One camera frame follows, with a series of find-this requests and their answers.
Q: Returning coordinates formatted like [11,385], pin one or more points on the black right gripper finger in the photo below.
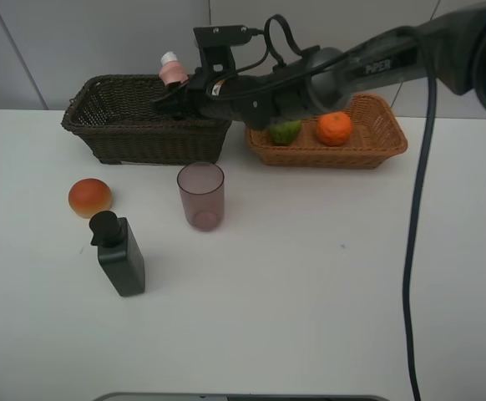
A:
[173,108]
[177,93]

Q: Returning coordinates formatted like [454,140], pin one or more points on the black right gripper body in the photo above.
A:
[244,98]

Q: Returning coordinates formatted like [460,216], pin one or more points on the pink small bottle white cap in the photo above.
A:
[172,71]

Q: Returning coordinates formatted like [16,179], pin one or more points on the green lime fruit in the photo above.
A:
[284,134]

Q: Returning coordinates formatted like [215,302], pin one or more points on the purple translucent plastic cup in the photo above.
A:
[202,193]

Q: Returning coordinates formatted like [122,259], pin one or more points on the orange mandarin fruit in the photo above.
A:
[334,129]

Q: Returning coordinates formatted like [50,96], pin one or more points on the black pump bottle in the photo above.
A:
[118,253]

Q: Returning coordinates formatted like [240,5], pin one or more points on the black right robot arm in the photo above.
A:
[450,49]

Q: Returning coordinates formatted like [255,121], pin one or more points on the dark brown wicker basket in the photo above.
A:
[114,116]

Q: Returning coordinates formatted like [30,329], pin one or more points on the round orange bread bun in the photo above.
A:
[88,197]

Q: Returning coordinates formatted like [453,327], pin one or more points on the orange wicker basket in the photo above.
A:
[376,137]

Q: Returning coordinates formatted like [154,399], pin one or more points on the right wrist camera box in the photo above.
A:
[215,43]

